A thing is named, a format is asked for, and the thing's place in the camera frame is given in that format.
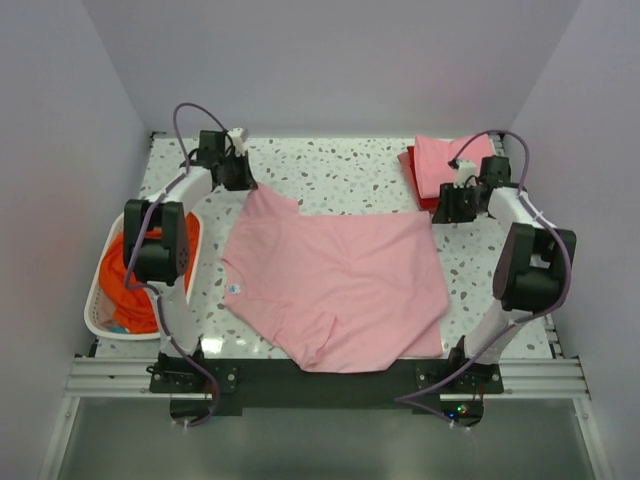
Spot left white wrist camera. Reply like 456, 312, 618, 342
226, 127, 249, 156

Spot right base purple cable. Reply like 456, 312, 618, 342
394, 384, 481, 421

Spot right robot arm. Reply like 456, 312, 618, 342
432, 156, 577, 393

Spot folded pink t shirt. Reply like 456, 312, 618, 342
414, 134, 495, 198

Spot aluminium frame rail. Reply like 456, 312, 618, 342
37, 132, 596, 480

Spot pink t shirt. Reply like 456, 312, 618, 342
222, 185, 450, 374
414, 134, 495, 198

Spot folded red t shirt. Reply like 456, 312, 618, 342
397, 146, 442, 214

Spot white laundry basket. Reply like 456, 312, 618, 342
82, 212, 206, 343

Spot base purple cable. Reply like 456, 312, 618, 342
169, 369, 224, 429
394, 384, 481, 421

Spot orange t shirt in basket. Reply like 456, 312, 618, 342
98, 212, 201, 335

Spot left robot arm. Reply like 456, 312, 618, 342
123, 128, 257, 392

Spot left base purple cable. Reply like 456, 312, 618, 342
169, 369, 224, 429

